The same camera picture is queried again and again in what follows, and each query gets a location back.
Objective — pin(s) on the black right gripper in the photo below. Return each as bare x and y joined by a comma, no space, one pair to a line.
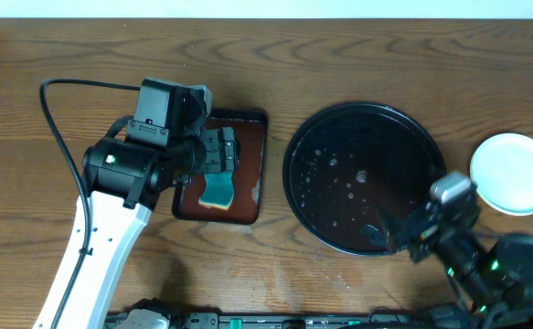
426,235

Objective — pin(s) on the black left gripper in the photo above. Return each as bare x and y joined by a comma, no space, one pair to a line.
225,152

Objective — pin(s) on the green yellow sponge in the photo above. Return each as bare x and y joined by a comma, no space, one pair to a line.
219,192

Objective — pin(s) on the light green plate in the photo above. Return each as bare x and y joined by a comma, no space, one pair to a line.
502,168

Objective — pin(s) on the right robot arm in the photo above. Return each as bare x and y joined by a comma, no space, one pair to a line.
499,280

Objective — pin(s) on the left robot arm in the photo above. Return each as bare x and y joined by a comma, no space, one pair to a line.
118,193

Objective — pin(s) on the rectangular brown water tray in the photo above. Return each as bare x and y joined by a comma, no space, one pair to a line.
250,128

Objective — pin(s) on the round black tray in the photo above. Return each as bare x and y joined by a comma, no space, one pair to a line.
351,160

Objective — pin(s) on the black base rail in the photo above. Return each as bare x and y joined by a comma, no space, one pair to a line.
157,314

